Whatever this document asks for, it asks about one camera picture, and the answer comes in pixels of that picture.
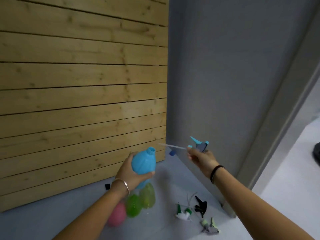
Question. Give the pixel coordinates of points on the yellow-green plastic bottle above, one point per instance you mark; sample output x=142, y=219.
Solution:
x=148, y=197

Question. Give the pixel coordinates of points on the black round object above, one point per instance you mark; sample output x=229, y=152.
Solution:
x=317, y=153

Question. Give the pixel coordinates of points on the light green grey spray head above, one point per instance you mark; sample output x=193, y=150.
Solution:
x=212, y=226

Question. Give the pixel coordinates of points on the person's right hand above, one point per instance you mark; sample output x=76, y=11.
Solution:
x=205, y=161

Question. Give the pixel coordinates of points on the person's right forearm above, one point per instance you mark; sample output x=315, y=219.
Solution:
x=255, y=204

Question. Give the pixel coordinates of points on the blue spray trigger head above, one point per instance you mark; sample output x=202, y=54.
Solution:
x=200, y=144

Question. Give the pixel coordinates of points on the white green spray trigger head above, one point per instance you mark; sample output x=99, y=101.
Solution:
x=183, y=215

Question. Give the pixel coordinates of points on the bright green plastic bottle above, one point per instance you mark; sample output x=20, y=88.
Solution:
x=133, y=206

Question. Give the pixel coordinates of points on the blue plastic bottle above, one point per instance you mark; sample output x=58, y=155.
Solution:
x=143, y=162

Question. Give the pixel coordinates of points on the grey door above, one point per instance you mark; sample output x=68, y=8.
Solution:
x=225, y=72

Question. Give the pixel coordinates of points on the pink plastic bottle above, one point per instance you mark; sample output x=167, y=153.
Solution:
x=117, y=215

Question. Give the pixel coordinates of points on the person's left thumb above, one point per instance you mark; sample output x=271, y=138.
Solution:
x=146, y=175

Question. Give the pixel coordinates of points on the small black cap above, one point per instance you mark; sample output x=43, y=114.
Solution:
x=107, y=186

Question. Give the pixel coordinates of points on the black wrist band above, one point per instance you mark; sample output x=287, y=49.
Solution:
x=215, y=172

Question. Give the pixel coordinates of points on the wooden slat panel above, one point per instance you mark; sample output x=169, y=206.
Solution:
x=75, y=97

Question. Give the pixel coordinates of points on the person's left forearm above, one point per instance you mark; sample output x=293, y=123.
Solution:
x=92, y=217

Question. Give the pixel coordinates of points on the person's left hand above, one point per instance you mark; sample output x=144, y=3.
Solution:
x=125, y=173

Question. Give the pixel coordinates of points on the person's right thumb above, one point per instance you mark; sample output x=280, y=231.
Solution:
x=194, y=152

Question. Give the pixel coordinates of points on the black spray trigger head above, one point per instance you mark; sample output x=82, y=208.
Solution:
x=201, y=206

